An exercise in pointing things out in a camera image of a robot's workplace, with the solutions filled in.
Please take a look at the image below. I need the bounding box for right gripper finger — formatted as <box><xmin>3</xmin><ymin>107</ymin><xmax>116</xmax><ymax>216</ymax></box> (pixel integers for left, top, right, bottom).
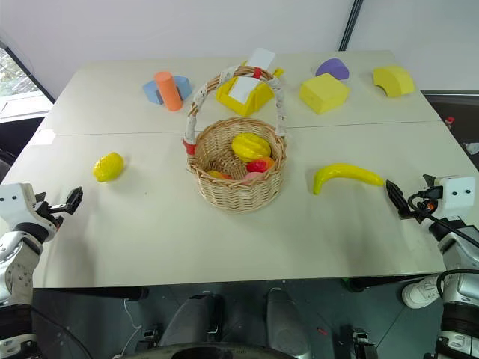
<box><xmin>385</xmin><ymin>179</ymin><xmax>408</xmax><ymax>216</ymax></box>

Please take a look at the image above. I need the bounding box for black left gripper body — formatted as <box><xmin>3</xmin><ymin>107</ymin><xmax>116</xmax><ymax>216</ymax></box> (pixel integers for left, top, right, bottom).
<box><xmin>34</xmin><ymin>200</ymin><xmax>65</xmax><ymax>231</ymax></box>

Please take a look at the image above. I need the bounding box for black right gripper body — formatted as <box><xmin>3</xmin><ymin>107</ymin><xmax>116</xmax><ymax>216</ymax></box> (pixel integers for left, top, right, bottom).
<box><xmin>397</xmin><ymin>197</ymin><xmax>437</xmax><ymax>226</ymax></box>

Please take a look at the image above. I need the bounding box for red orange toy fruit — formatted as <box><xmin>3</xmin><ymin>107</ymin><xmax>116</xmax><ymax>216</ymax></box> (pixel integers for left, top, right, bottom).
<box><xmin>245</xmin><ymin>156</ymin><xmax>278</xmax><ymax>174</ymax></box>

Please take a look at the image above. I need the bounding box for pink toy fruit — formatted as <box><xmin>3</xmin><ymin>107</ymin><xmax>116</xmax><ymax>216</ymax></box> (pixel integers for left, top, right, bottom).
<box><xmin>239</xmin><ymin>171</ymin><xmax>265</xmax><ymax>185</ymax></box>

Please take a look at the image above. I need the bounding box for orange yellow toy fruit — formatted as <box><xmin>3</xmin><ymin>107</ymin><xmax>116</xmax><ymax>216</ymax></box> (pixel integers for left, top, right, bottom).
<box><xmin>204</xmin><ymin>170</ymin><xmax>233</xmax><ymax>182</ymax></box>

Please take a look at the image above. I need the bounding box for yellow ribbed toy fruit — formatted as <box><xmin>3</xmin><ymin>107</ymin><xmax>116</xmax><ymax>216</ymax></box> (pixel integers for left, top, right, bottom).
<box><xmin>231</xmin><ymin>132</ymin><xmax>272</xmax><ymax>163</ymax></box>

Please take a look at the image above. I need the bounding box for yellow toy lemon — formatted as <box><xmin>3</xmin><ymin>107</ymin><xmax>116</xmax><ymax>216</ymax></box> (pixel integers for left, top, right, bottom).
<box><xmin>92</xmin><ymin>151</ymin><xmax>125</xmax><ymax>184</ymax></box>

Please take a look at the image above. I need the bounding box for yellow toy banana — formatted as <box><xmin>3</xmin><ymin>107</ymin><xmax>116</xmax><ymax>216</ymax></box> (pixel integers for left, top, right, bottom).
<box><xmin>312</xmin><ymin>162</ymin><xmax>386</xmax><ymax>196</ymax></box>

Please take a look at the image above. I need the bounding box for white sneaker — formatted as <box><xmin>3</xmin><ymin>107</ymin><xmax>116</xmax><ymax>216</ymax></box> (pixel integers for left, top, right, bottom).
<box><xmin>401</xmin><ymin>275</ymin><xmax>445</xmax><ymax>310</ymax></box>

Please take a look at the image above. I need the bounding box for yellow foam arch block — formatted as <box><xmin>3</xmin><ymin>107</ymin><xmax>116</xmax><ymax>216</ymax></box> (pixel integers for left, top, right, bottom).
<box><xmin>372</xmin><ymin>65</ymin><xmax>416</xmax><ymax>99</ymax></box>

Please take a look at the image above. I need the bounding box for window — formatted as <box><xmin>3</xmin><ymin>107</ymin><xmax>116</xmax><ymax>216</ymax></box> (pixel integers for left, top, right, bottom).
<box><xmin>0</xmin><ymin>36</ymin><xmax>57</xmax><ymax>121</ymax></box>

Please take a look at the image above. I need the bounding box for yellow foam cube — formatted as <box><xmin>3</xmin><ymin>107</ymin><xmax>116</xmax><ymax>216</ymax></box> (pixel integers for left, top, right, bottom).
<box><xmin>299</xmin><ymin>73</ymin><xmax>352</xmax><ymax>115</ymax></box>

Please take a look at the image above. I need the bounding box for blue foam block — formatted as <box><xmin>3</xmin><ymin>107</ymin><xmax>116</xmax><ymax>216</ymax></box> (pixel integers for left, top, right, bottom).
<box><xmin>142</xmin><ymin>76</ymin><xmax>193</xmax><ymax>106</ymax></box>

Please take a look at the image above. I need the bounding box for purple foam block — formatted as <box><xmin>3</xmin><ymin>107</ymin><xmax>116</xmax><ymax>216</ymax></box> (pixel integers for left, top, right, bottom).
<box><xmin>314</xmin><ymin>58</ymin><xmax>351</xmax><ymax>82</ymax></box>

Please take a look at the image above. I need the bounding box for orange foam cylinder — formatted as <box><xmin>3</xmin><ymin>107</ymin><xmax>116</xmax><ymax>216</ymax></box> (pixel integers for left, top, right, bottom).
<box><xmin>153</xmin><ymin>71</ymin><xmax>184</xmax><ymax>112</ymax></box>

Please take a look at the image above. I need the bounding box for dark grey rounded shape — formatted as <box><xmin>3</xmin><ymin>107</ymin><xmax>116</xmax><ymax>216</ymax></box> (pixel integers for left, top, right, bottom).
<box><xmin>159</xmin><ymin>291</ymin><xmax>226</xmax><ymax>349</ymax></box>
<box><xmin>264</xmin><ymin>286</ymin><xmax>312</xmax><ymax>358</ymax></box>

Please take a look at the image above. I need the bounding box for yellow plastic card holder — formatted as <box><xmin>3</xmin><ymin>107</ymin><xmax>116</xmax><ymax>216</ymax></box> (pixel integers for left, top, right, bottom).
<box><xmin>215</xmin><ymin>67</ymin><xmax>285</xmax><ymax>117</ymax></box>

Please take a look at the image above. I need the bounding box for white card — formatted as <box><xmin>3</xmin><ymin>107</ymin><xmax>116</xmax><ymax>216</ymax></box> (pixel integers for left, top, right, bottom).
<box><xmin>228</xmin><ymin>47</ymin><xmax>277</xmax><ymax>102</ymax></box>

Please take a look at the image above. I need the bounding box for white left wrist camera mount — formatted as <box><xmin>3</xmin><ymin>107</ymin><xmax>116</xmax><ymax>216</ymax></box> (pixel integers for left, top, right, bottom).
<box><xmin>0</xmin><ymin>182</ymin><xmax>39</xmax><ymax>225</ymax></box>

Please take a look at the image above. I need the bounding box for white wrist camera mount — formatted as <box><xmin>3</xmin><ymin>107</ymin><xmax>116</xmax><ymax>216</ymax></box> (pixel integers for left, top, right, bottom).
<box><xmin>0</xmin><ymin>182</ymin><xmax>39</xmax><ymax>225</ymax></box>
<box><xmin>421</xmin><ymin>174</ymin><xmax>476</xmax><ymax>219</ymax></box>

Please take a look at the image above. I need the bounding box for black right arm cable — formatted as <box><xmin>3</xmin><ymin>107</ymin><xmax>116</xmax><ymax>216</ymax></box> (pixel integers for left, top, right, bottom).
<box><xmin>406</xmin><ymin>186</ymin><xmax>479</xmax><ymax>300</ymax></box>

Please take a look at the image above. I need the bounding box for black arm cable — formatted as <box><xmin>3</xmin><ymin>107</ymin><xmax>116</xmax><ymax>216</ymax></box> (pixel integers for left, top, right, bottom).
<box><xmin>31</xmin><ymin>305</ymin><xmax>93</xmax><ymax>359</ymax></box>
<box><xmin>406</xmin><ymin>186</ymin><xmax>479</xmax><ymax>300</ymax></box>

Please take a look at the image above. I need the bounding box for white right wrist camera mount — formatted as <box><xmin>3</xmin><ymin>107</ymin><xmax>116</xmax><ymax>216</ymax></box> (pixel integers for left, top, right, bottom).
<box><xmin>421</xmin><ymin>174</ymin><xmax>476</xmax><ymax>219</ymax></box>

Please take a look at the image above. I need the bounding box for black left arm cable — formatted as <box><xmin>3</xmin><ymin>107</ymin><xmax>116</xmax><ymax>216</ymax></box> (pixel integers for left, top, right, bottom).
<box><xmin>31</xmin><ymin>305</ymin><xmax>93</xmax><ymax>359</ymax></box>

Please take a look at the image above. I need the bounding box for thin white floor cable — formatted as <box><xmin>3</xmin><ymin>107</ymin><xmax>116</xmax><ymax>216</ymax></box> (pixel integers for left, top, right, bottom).
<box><xmin>112</xmin><ymin>298</ymin><xmax>145</xmax><ymax>358</ymax></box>

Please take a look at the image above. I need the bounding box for wicker basket with handle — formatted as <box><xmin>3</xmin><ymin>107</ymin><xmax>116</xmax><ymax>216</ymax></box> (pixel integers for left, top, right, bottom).
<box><xmin>182</xmin><ymin>65</ymin><xmax>289</xmax><ymax>215</ymax></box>

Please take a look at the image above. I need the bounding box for dark grey wall post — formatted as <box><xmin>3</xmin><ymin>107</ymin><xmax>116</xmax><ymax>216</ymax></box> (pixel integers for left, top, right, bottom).
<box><xmin>338</xmin><ymin>0</ymin><xmax>364</xmax><ymax>52</ymax></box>

